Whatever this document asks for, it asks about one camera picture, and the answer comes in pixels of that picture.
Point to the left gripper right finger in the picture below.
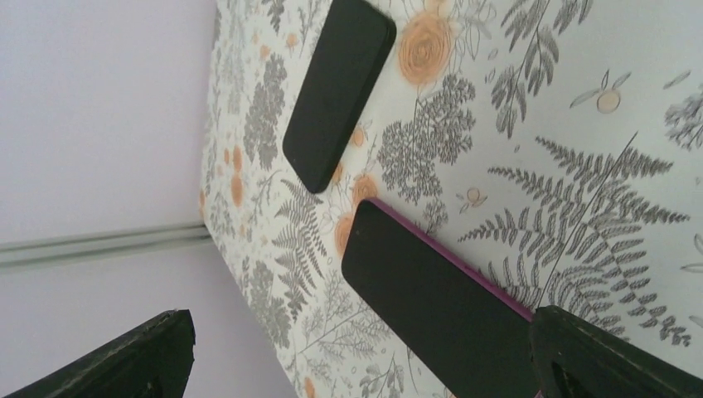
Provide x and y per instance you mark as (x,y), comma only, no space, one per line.
(574,358)

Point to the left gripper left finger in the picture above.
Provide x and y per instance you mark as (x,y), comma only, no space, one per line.
(154,359)

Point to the black phone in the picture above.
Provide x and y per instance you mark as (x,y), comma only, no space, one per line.
(354,44)
(469,332)

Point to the floral table mat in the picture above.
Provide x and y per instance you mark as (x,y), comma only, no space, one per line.
(555,146)

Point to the left aluminium frame post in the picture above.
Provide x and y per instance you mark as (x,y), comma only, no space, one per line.
(73,249)

